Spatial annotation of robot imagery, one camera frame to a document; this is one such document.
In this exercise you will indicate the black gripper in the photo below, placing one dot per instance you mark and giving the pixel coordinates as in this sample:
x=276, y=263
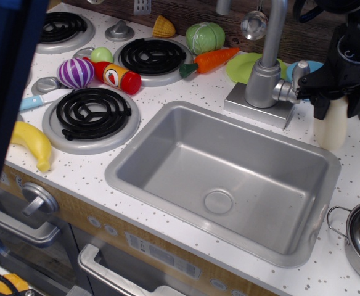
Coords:
x=339, y=75

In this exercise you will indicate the cream detergent bottle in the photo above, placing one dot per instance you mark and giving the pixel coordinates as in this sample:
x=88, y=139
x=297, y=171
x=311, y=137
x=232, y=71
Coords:
x=331, y=132

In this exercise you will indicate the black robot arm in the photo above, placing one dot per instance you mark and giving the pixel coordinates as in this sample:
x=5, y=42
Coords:
x=19, y=28

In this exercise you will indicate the silver sink basin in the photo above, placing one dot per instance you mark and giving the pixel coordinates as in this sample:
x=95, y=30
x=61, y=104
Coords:
x=260, y=191

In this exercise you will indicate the blue toy bowl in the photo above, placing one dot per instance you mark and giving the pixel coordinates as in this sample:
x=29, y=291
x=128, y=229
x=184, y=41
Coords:
x=314, y=66

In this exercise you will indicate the silver toy faucet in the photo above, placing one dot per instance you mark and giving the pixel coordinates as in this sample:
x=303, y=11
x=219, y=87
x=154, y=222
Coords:
x=267, y=97

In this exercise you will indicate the green toy plate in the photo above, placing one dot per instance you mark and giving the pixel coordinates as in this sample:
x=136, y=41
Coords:
x=239, y=68

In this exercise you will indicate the hanging silver ladle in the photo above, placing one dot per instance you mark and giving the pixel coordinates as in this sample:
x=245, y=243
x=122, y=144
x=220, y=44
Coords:
x=255, y=23

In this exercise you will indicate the orange toy carrot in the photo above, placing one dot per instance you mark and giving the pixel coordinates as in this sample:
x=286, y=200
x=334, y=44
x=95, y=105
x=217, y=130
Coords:
x=208, y=61

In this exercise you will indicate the green toy cabbage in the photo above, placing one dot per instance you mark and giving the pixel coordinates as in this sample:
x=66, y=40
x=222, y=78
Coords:
x=205, y=37

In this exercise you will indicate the back right black burner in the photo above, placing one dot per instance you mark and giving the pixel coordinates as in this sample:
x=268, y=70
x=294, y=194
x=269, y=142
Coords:
x=157, y=60

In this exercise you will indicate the black burner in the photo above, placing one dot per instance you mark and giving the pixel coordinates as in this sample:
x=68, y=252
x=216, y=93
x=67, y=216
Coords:
x=64, y=32
x=91, y=121
x=157, y=60

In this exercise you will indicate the yellow toy corn piece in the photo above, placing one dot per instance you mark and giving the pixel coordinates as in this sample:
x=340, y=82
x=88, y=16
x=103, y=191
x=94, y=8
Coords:
x=163, y=28

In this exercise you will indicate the hanging grey spatula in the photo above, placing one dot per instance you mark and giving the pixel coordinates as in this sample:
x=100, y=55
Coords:
x=142, y=7

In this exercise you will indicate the red toy ketchup bottle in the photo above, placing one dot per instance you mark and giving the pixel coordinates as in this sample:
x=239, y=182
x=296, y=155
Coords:
x=116, y=76

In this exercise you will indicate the silver stove knob back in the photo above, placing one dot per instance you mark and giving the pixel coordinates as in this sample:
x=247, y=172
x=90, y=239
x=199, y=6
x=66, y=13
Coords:
x=119, y=32

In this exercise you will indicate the silver stove knob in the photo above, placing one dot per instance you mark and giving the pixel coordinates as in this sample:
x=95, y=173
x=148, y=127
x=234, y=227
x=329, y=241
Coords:
x=45, y=85
x=83, y=53
x=119, y=32

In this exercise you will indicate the light green toy lime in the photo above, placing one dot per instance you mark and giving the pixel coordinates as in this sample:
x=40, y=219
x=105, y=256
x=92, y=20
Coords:
x=101, y=54

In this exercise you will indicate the front right black burner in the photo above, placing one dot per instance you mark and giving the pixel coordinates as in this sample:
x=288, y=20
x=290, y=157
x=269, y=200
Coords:
x=91, y=121

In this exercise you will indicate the silver stove knob centre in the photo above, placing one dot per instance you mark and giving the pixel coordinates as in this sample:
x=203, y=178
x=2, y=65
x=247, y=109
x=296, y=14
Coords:
x=83, y=53

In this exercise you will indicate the purple striped toy onion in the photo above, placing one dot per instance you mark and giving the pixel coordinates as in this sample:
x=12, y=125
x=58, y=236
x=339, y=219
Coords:
x=75, y=73

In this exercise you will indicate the back left black burner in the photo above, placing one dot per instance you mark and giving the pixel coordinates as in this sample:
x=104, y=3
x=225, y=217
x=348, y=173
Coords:
x=64, y=32

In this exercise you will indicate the silver stove knob middle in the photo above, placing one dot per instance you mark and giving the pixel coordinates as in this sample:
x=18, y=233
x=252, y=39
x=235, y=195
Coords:
x=45, y=85

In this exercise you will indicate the silver oven dial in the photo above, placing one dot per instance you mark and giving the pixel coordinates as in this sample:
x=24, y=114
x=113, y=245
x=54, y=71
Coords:
x=39, y=200

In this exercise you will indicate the yellow toy banana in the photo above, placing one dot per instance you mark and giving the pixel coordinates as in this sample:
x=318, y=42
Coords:
x=35, y=141

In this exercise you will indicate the yellow object on floor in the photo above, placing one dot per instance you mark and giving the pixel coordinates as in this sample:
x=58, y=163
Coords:
x=16, y=280

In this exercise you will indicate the silver dishwasher door handle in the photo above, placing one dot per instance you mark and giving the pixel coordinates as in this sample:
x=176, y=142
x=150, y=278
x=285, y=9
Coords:
x=87, y=260

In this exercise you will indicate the blue handled toy knife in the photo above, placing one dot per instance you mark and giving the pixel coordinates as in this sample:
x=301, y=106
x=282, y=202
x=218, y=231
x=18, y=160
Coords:
x=40, y=100

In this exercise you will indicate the silver oven door handle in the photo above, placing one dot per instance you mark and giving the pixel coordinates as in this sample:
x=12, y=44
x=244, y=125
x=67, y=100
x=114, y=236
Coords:
x=43, y=236

